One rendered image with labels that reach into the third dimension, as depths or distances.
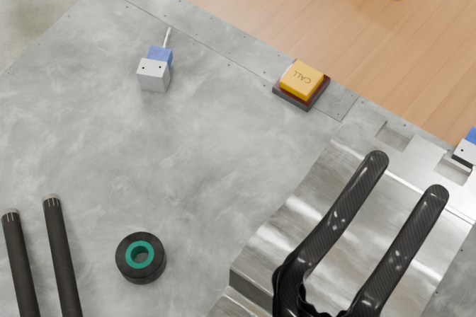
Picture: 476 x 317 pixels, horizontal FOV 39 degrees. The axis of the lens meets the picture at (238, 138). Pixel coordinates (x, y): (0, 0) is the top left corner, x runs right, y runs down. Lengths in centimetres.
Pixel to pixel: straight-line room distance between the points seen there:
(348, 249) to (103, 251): 41
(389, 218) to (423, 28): 47
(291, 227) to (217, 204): 18
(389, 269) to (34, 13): 182
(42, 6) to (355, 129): 165
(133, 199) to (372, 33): 57
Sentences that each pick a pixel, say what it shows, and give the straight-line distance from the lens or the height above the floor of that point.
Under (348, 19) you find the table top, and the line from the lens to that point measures 140.
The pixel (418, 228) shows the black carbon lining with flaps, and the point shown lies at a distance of 110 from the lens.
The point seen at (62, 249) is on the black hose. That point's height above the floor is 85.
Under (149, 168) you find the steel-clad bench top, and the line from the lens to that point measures 122.
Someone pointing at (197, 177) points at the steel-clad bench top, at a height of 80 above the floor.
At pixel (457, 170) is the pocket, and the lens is 118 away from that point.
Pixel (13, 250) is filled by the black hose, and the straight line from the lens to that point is 117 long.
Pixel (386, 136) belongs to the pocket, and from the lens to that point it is 118.
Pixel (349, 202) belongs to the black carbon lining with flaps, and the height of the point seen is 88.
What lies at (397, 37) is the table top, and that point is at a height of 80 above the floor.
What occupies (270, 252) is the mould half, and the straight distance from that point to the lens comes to 100.
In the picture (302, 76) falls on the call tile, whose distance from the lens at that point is 126.
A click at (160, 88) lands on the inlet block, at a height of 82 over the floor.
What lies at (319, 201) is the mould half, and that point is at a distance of 109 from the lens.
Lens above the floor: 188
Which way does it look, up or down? 61 degrees down
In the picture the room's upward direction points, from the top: 4 degrees counter-clockwise
